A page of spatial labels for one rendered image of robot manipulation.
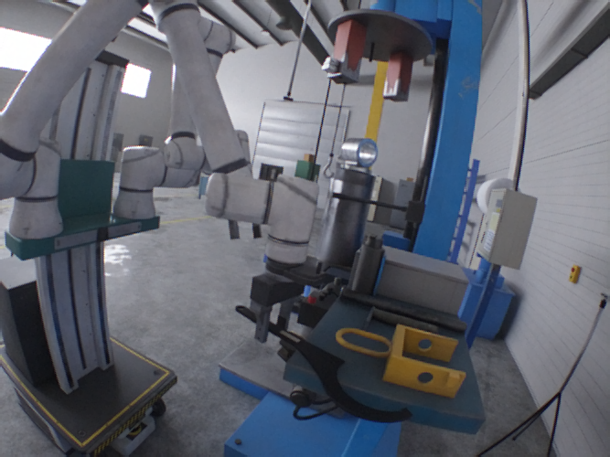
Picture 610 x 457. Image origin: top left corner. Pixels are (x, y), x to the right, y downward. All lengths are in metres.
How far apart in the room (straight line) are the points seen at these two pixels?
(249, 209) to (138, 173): 0.73
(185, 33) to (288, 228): 0.52
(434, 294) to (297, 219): 0.62
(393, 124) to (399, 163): 1.61
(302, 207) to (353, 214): 0.90
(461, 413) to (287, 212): 0.51
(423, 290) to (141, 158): 1.13
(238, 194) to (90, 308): 1.11
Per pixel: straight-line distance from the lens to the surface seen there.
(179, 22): 0.79
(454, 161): 1.42
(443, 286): 1.03
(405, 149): 12.25
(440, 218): 1.40
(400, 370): 0.60
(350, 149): 1.48
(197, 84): 0.71
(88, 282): 1.44
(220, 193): 0.54
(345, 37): 1.53
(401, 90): 1.71
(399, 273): 1.01
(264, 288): 0.57
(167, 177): 1.26
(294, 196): 0.55
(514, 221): 1.68
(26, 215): 0.96
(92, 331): 1.57
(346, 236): 1.45
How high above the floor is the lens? 1.42
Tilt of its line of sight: 11 degrees down
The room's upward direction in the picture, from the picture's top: 11 degrees clockwise
